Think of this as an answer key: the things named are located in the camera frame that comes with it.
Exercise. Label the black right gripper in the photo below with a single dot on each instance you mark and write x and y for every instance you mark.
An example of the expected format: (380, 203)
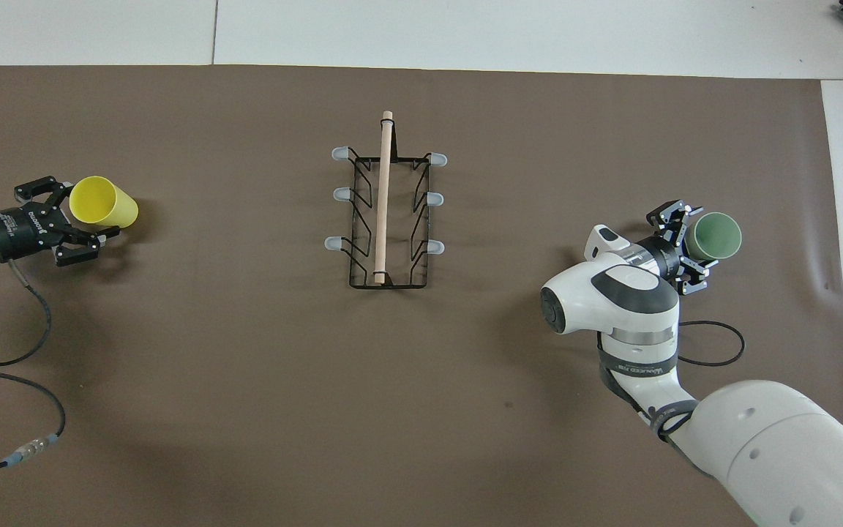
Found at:
(676, 256)

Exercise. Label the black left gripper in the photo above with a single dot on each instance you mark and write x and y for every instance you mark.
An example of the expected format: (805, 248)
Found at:
(26, 228)

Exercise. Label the pale green plastic cup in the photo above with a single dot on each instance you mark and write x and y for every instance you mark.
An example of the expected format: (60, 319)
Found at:
(718, 236)

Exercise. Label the yellow plastic cup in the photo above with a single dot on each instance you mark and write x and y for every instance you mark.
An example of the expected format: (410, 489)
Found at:
(118, 212)

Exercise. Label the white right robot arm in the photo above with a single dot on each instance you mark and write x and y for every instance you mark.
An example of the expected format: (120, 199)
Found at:
(758, 446)

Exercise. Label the brown table mat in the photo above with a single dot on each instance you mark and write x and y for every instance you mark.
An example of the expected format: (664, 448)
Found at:
(319, 402)

